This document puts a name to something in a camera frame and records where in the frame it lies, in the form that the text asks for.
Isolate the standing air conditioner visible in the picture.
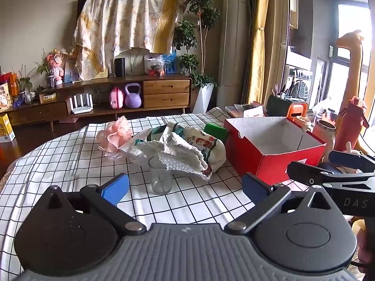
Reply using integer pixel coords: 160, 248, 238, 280
217, 0, 252, 107

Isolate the clear glass cup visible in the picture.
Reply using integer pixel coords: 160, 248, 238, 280
148, 156, 173, 195

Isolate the dark pen holder box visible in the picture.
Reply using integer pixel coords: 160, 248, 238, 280
265, 94, 308, 123

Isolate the red water bottle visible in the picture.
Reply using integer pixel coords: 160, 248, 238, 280
334, 96, 370, 152

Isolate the white rabbit plush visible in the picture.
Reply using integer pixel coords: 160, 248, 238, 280
343, 141, 365, 156

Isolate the black television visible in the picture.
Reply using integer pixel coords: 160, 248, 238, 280
78, 0, 91, 21

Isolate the cartoon printed drawstring bag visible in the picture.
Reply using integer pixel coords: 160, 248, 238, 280
146, 121, 226, 173

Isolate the wooden television cabinet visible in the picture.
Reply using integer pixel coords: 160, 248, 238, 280
0, 74, 192, 131

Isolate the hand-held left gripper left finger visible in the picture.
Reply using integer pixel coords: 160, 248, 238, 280
41, 173, 147, 236

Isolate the white paper towel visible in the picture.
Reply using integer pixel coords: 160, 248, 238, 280
133, 132, 211, 173

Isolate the floral bed sheet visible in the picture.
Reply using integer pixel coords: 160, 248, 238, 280
73, 0, 185, 81

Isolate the blue plastic bag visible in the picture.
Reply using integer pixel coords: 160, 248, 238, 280
162, 51, 178, 74

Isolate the white washing machine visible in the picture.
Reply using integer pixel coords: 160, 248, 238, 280
289, 67, 312, 100

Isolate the white printed box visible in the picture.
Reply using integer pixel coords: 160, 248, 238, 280
0, 83, 12, 113

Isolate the leafy plant in vase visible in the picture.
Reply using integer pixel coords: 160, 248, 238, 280
34, 50, 57, 88

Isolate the orange gift bag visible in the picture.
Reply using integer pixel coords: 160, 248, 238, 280
0, 72, 19, 97

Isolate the small leafy plant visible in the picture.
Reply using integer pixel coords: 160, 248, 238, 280
16, 64, 34, 101

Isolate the yellow carton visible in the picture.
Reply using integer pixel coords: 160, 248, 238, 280
0, 114, 16, 143

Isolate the yellow curtain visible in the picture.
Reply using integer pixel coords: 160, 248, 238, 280
243, 0, 271, 104

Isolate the bunch of pens and brushes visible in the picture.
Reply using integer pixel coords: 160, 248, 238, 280
271, 78, 296, 97

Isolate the pink plush doll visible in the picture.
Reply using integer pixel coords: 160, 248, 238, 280
47, 48, 65, 85

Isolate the pink paper bag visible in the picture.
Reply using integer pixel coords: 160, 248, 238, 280
243, 106, 266, 118

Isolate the clear storage box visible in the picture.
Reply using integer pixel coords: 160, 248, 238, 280
225, 103, 249, 118

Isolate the purple kettlebell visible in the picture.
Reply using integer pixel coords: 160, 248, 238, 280
124, 82, 143, 108

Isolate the white router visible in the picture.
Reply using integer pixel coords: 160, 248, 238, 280
69, 93, 94, 115

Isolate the black speaker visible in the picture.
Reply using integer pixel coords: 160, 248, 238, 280
114, 58, 126, 77

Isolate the beige tumbler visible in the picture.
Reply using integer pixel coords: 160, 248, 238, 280
313, 119, 337, 163

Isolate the black checked white tablecloth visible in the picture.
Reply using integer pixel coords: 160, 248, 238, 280
0, 107, 375, 281

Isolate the pink bath loofah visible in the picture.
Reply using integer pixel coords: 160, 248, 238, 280
97, 115, 134, 153

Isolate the red cardboard box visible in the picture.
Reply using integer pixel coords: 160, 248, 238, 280
224, 116, 327, 185

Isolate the white fan-shaped ornament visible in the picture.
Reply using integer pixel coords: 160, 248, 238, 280
114, 47, 147, 75

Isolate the pink toy case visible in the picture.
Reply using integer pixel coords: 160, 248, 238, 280
109, 87, 125, 109

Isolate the potted tree in white planter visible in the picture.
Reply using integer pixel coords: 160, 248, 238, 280
173, 0, 220, 114

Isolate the plastic bag of fruit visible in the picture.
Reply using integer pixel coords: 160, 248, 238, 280
145, 55, 166, 77

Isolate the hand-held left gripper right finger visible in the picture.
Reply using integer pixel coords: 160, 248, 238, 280
224, 173, 333, 235

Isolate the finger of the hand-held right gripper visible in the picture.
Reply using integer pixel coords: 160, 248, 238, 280
286, 162, 375, 186
328, 151, 375, 172

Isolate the green sponge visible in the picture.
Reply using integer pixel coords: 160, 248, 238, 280
203, 122, 229, 142

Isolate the yellow giraffe plush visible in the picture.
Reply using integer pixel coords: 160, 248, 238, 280
335, 29, 370, 153

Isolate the clear bubble wrap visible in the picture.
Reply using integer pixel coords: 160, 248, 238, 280
105, 140, 213, 181

